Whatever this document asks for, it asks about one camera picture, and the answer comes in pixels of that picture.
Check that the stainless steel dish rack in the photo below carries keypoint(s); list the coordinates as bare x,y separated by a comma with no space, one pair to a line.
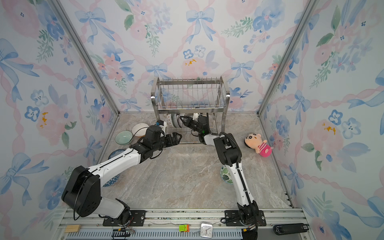
206,96

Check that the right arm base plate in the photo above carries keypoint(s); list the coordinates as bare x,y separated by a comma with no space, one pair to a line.
234,219

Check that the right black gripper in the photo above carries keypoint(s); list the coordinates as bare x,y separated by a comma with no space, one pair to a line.
188,122

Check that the green leaf pattern bowl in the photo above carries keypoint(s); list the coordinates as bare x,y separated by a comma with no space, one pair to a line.
226,175

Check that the pale green bowl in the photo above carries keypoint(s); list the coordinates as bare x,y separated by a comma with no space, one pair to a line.
123,138

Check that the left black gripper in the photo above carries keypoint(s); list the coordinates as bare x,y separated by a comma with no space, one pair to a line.
176,141

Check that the wooden block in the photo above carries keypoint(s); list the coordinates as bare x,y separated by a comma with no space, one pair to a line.
73,228

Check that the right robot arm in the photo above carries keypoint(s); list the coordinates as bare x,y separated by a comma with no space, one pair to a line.
230,155

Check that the blue mesh pattern bowl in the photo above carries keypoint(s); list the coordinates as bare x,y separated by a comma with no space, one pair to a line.
112,181

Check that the black stapler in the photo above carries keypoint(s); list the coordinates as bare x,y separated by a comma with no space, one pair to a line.
288,229

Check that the dark blue flower bowl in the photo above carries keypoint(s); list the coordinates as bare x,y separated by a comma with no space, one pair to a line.
174,120

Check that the green orange small block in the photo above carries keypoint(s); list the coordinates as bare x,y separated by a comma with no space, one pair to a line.
184,228

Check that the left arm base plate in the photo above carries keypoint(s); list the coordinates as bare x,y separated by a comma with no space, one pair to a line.
133,218

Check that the blue white patterned bowl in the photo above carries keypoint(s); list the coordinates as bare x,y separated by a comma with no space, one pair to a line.
115,154

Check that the small silver alarm clock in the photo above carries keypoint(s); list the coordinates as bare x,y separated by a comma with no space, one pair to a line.
206,230

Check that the green white patterned bowl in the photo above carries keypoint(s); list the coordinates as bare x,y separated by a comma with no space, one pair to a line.
169,121

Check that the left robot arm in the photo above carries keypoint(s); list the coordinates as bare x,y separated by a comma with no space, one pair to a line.
83,190

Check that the black connector with wires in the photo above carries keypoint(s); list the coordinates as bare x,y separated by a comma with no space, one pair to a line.
120,234

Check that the plush doll pink shirt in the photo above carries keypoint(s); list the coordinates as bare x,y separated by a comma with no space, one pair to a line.
261,147

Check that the white orange bowl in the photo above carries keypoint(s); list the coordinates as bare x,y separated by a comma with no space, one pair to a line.
140,129

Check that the pink purple glass bowl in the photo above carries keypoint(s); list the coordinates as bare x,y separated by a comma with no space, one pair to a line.
180,122

